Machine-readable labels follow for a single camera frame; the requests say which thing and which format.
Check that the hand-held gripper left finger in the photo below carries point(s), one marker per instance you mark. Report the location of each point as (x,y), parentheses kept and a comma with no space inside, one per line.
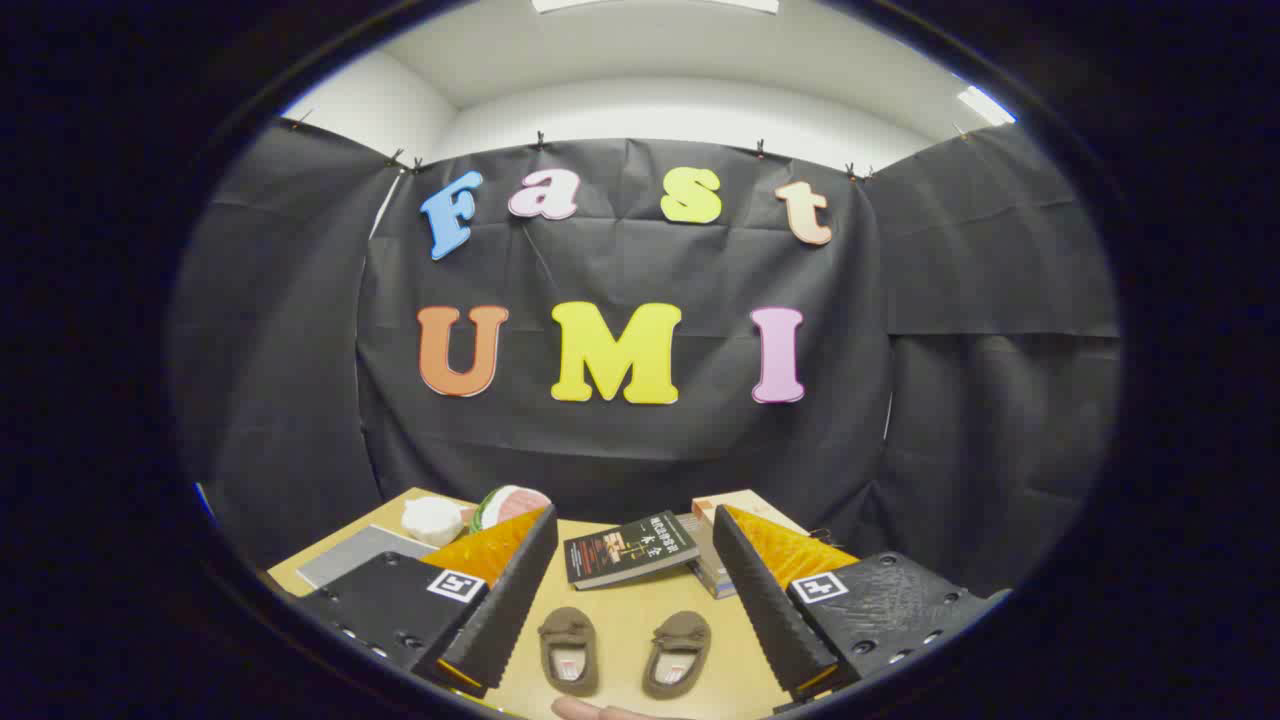
(505,610)

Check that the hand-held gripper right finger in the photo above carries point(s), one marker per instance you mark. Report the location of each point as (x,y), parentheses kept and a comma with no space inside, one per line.
(765,610)

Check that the brown moccasin shoe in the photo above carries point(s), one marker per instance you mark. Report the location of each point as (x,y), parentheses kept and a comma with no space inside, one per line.
(677,655)
(568,648)

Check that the foldable fabric storage box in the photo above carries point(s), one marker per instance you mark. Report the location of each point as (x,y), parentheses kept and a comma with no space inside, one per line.
(355,555)

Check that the blue cover book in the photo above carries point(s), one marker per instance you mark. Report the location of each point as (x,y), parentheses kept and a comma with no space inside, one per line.
(722,588)

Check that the grey cover book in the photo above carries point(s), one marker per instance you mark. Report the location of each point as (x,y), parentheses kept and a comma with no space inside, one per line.
(705,545)

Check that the watermelon slice plush toy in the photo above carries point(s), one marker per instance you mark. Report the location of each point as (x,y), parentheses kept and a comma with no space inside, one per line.
(510,503)

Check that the beige cover book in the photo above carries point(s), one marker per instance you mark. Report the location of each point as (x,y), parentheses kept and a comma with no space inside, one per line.
(745,500)

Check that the white plush toy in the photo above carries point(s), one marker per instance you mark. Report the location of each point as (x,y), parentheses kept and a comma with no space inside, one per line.
(432,520)

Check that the black cover book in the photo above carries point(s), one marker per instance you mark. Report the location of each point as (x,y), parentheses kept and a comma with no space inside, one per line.
(625,548)

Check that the small ceiling light panel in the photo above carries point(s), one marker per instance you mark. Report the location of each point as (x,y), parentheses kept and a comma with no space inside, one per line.
(985,103)

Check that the long ceiling light panel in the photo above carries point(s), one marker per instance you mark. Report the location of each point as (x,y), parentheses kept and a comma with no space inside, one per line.
(655,4)

